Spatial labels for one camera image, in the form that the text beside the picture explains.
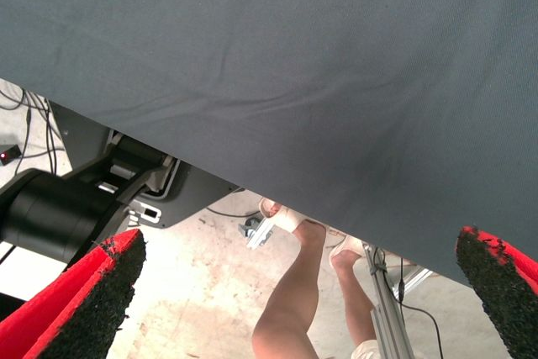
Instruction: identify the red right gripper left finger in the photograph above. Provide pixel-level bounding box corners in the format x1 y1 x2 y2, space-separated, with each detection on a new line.
0 228 147 359

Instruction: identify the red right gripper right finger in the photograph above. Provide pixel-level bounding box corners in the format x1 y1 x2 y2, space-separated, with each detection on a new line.
456 226 538 359

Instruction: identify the grey robot base chassis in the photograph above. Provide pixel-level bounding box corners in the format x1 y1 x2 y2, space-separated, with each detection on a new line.
48 100 243 230

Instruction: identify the aluminium profile bar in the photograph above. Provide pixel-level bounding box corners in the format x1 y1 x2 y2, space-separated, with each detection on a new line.
390 268 436 304

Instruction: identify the black robot torso cylinder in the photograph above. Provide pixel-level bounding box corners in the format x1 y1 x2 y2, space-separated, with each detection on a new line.
0 167 131 263

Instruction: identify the long aluminium profile leg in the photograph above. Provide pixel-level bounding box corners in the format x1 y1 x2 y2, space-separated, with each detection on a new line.
361 245 417 359

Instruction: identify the bare person leg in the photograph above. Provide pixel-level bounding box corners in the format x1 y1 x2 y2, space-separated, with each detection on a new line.
330 249 378 347
251 220 328 359

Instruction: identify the white sandal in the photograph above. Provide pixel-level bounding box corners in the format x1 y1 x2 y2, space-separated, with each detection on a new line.
328 235 366 271
256 197 315 234

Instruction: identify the small black box red light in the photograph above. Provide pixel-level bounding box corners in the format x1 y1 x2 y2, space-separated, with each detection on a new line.
0 145 23 166

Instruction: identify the small black caster wheel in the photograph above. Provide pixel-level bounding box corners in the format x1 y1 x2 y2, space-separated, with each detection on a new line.
238 216 264 239

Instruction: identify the short aluminium profile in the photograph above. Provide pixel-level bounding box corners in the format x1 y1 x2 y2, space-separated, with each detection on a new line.
245 218 277 251

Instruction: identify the dark grey table cloth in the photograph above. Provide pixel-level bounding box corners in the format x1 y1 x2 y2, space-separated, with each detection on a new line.
0 0 538 288

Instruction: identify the thin black cable with connector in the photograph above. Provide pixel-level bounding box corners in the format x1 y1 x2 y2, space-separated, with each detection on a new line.
397 257 446 359

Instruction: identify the thin black floor cable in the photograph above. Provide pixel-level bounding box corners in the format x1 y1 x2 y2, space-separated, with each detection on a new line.
16 88 33 166
29 92 60 177

